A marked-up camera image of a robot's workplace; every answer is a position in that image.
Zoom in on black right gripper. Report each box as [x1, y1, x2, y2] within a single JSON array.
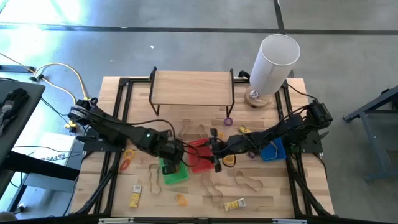
[[210, 126, 249, 174]]

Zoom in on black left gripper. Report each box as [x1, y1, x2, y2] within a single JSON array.
[[159, 138, 187, 175]]

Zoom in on beige rubber band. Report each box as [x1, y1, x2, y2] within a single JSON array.
[[269, 140, 280, 159], [148, 162, 163, 195], [195, 124, 210, 140], [179, 118, 194, 140], [200, 173, 224, 204], [233, 170, 264, 192]]

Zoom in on blue plastic basket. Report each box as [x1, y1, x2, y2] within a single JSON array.
[[260, 136, 287, 162]]

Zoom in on black side desk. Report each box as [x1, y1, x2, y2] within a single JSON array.
[[0, 77, 82, 206]]

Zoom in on green plastic basket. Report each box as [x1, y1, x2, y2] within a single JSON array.
[[158, 157, 190, 186]]

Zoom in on red plastic basket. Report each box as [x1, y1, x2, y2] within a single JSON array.
[[187, 138, 216, 174]]

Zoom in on wooden shelf riser black legs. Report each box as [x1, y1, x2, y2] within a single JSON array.
[[148, 66, 236, 118]]

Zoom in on white shade table lamp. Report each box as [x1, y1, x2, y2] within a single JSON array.
[[244, 33, 302, 109]]

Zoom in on white cardboard box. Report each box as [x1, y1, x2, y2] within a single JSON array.
[[30, 132, 78, 167]]

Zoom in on blue-grey metal cart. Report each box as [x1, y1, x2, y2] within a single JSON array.
[[343, 84, 398, 183]]

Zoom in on person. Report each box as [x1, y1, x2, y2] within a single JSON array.
[[0, 211, 18, 222]]

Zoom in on black glove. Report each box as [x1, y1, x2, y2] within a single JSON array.
[[0, 88, 30, 136]]

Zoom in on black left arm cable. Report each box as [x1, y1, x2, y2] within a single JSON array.
[[129, 119, 201, 169]]

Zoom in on white bracket strip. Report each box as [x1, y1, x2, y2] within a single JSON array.
[[272, 218, 308, 224], [98, 217, 134, 224]]

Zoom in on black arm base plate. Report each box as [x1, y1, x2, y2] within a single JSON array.
[[279, 129, 324, 154], [83, 136, 127, 153]]

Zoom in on thin black cable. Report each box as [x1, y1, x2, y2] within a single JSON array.
[[285, 81, 318, 102]]

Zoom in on yellow power cable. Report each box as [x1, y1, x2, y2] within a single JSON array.
[[0, 52, 78, 130], [32, 62, 91, 102]]

